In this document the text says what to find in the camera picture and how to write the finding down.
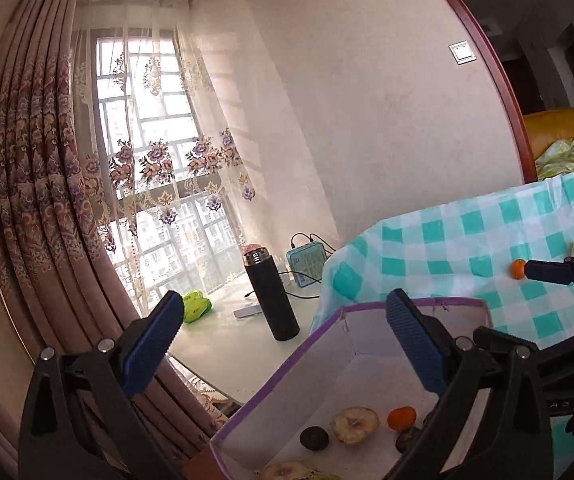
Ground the apple slice in box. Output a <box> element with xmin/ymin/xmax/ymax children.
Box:
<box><xmin>259</xmin><ymin>460</ymin><xmax>314</xmax><ymax>480</ymax></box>

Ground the yellow sofa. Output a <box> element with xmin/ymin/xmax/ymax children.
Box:
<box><xmin>524</xmin><ymin>107</ymin><xmax>574</xmax><ymax>159</ymax></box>

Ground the white phone on sill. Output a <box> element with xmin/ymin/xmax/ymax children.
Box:
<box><xmin>233</xmin><ymin>304</ymin><xmax>262</xmax><ymax>320</ymax></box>

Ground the cut apple half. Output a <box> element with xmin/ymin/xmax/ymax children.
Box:
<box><xmin>330</xmin><ymin>406</ymin><xmax>379</xmax><ymax>445</ymax></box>

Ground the sheer floral lace curtain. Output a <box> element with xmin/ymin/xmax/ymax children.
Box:
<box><xmin>71</xmin><ymin>0</ymin><xmax>257</xmax><ymax>313</ymax></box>

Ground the dark purple mangosteen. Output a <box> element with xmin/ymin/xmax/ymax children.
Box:
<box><xmin>394</xmin><ymin>426</ymin><xmax>421</xmax><ymax>454</ymax></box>

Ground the light blue clock device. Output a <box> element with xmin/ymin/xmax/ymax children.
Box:
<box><xmin>286</xmin><ymin>242</ymin><xmax>327</xmax><ymax>288</ymax></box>

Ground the dark dried fruit in box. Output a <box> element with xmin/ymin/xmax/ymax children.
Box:
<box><xmin>299</xmin><ymin>426</ymin><xmax>329</xmax><ymax>452</ymax></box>

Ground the black thermos bottle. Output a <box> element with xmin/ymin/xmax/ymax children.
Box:
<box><xmin>243</xmin><ymin>246</ymin><xmax>300</xmax><ymax>341</ymax></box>

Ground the yellow-green fruit piece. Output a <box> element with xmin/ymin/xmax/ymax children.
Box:
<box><xmin>308</xmin><ymin>470</ymin><xmax>342</xmax><ymax>480</ymax></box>

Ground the teal checkered tablecloth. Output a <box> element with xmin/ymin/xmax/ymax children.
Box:
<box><xmin>312</xmin><ymin>172</ymin><xmax>574</xmax><ymax>348</ymax></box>

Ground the red-brown door frame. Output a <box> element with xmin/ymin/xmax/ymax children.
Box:
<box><xmin>446</xmin><ymin>0</ymin><xmax>537</xmax><ymax>183</ymax></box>

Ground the pink patterned curtain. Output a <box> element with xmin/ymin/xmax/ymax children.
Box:
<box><xmin>0</xmin><ymin>0</ymin><xmax>229</xmax><ymax>480</ymax></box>

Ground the green plastic bag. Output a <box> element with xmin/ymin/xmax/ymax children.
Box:
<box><xmin>183</xmin><ymin>289</ymin><xmax>212</xmax><ymax>324</ymax></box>

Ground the black cable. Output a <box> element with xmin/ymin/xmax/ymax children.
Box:
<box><xmin>243</xmin><ymin>231</ymin><xmax>337</xmax><ymax>302</ymax></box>

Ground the large orange tangerine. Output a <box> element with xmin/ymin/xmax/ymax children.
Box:
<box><xmin>387</xmin><ymin>405</ymin><xmax>417</xmax><ymax>432</ymax></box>

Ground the yellow-green floral cloth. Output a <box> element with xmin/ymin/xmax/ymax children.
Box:
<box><xmin>536</xmin><ymin>139</ymin><xmax>574</xmax><ymax>181</ymax></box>

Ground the white wall switch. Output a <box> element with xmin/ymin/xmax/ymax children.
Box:
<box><xmin>449</xmin><ymin>40</ymin><xmax>477</xmax><ymax>65</ymax></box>

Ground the small orange tangerine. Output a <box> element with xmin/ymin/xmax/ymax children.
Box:
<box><xmin>508</xmin><ymin>259</ymin><xmax>526</xmax><ymax>281</ymax></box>

